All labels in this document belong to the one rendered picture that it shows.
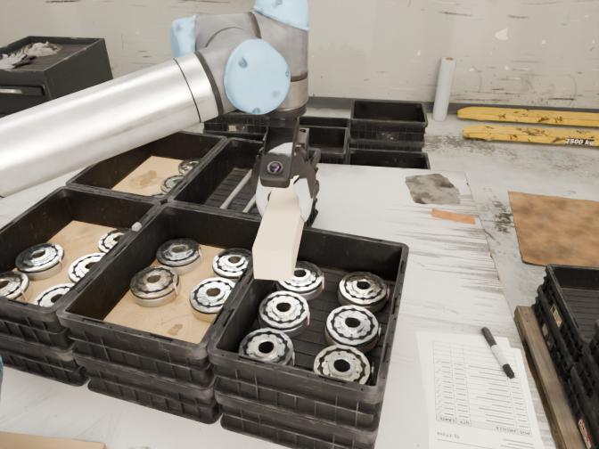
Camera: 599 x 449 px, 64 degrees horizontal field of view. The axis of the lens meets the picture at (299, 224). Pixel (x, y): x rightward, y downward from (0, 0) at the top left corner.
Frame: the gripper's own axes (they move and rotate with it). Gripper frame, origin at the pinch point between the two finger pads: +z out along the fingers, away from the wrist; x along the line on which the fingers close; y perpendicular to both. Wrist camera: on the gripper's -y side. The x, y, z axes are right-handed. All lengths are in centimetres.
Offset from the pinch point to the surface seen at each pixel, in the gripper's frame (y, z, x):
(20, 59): 151, 20, 155
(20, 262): 7, 23, 63
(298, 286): 7.2, 22.8, -1.6
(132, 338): -16.4, 16.6, 24.3
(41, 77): 130, 22, 132
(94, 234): 23, 26, 53
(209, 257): 18.0, 25.7, 21.6
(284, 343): -8.8, 22.8, -1.2
